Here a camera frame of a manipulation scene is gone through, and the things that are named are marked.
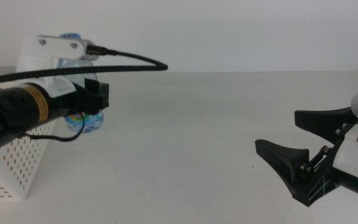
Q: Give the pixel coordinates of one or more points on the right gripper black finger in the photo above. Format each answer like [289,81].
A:
[284,158]
[325,123]

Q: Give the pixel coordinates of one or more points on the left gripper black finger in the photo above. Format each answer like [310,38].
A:
[96,96]

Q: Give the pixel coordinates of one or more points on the clear water bottle blue cap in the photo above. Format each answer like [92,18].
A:
[92,119]

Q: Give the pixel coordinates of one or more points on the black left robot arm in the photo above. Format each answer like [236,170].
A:
[8,112]

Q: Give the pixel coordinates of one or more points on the white perforated plastic basket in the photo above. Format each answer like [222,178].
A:
[22,194]

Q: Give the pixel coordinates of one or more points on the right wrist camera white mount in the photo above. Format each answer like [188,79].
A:
[356,155]

